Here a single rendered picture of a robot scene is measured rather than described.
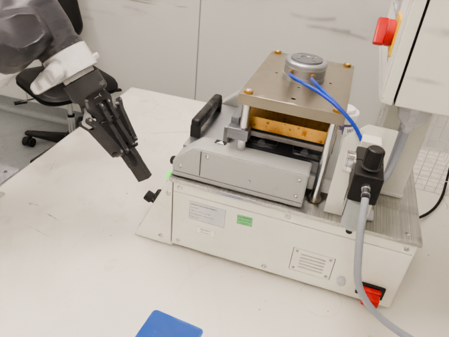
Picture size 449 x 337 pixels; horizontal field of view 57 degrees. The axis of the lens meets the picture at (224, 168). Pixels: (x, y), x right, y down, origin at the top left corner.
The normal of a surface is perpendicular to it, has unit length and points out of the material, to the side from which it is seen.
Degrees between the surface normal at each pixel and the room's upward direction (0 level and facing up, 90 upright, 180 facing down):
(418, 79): 90
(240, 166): 90
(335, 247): 90
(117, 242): 0
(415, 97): 90
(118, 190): 0
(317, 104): 0
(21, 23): 56
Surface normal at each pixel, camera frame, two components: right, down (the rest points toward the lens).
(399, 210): 0.09, -0.83
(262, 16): -0.27, 0.51
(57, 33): 0.73, 0.04
